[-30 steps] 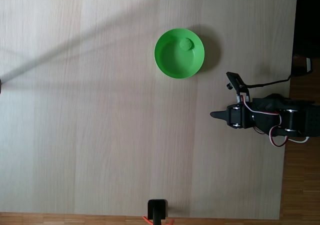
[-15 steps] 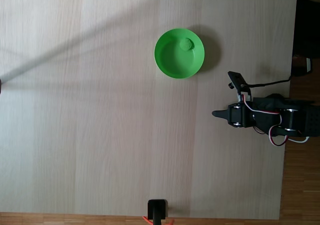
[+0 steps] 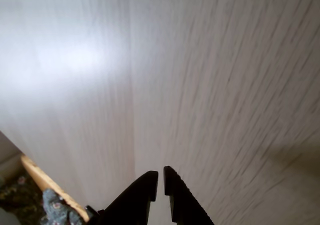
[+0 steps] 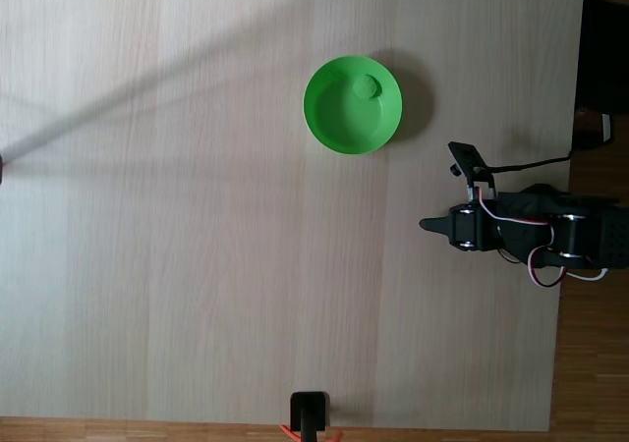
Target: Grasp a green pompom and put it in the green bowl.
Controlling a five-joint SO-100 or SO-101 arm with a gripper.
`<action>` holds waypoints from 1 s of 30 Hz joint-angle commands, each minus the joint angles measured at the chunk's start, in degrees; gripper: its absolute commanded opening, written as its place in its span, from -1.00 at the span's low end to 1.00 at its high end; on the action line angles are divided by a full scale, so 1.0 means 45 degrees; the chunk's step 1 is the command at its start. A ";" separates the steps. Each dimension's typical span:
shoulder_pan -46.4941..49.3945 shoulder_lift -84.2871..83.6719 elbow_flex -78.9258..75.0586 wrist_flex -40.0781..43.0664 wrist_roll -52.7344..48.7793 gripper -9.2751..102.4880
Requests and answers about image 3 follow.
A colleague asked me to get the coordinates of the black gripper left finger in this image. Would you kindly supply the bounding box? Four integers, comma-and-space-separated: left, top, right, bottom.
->
95, 170, 159, 225

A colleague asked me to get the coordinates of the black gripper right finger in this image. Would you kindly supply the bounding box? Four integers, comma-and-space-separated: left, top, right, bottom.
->
163, 165, 215, 225

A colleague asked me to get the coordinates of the dark patterned rug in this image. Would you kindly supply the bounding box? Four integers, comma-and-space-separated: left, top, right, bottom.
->
0, 176, 47, 225

